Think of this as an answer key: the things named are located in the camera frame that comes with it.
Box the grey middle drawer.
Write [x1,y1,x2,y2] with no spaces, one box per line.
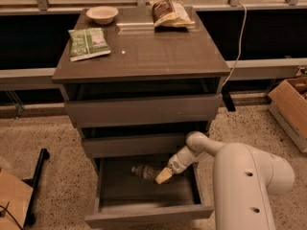
[82,133,187,158]

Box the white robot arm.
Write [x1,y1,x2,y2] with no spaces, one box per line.
[155,131,295,230]

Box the green snack bag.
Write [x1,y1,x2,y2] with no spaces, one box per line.
[69,28,111,62]

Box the brown chip bag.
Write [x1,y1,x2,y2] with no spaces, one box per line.
[151,0,195,28]

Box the black cable bottom left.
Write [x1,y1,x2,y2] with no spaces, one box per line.
[0,201,24,230]

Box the brown cardboard box right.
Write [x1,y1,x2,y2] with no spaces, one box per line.
[269,77,307,153]

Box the grey drawer cabinet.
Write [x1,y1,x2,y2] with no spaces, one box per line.
[51,6,231,168]

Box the white power cable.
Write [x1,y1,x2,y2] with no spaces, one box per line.
[221,3,248,88]

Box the black metal stand leg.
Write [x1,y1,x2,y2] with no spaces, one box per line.
[24,149,50,227]

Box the grey top drawer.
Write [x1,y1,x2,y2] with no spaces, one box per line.
[65,94,222,127]

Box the grey open bottom drawer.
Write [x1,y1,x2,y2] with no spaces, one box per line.
[85,153,214,229]

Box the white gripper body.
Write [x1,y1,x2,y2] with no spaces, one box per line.
[167,154,186,174]

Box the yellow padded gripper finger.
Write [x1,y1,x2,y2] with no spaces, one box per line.
[155,167,173,184]

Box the clear plastic water bottle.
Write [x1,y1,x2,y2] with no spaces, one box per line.
[131,165,161,181]

